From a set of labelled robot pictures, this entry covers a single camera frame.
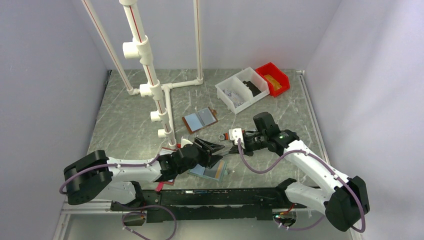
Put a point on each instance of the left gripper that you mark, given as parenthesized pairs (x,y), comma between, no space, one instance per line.
(208,160)

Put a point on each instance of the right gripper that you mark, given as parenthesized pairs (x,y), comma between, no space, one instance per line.
(246,151)

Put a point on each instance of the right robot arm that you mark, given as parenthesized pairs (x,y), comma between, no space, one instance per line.
(341,199)

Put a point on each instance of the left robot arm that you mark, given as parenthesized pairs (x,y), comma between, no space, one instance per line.
(98,176)

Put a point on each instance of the orange credit card in holder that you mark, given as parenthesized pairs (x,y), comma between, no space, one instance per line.
(220,169)

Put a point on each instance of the brown card holder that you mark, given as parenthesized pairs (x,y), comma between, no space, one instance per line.
(199,120)

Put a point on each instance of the red card holder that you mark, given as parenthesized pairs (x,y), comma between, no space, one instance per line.
(165,152)

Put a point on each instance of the grey parts in bin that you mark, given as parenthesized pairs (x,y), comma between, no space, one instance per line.
(234,97)

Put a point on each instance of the black part in bin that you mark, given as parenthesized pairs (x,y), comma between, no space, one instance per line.
(252,87)

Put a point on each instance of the white divided bin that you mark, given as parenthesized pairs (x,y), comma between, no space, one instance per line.
(235,84)

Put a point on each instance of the yellow item in red bin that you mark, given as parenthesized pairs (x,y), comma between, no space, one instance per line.
(275,84)

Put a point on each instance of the red plastic bin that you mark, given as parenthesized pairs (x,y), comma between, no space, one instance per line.
(282,78)

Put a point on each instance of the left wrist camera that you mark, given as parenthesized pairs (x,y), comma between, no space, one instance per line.
(184,142)

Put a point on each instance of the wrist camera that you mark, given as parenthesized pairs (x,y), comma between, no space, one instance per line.
(184,142)
(236,136)

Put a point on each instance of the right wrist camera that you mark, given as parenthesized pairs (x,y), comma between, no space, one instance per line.
(236,136)

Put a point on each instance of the red handled adjustable wrench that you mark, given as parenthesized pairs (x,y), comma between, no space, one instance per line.
(224,137)

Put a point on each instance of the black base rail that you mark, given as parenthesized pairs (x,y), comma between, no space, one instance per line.
(260,203)

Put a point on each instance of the white pvc pipe frame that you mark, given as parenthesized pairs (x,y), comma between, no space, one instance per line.
(139,48)

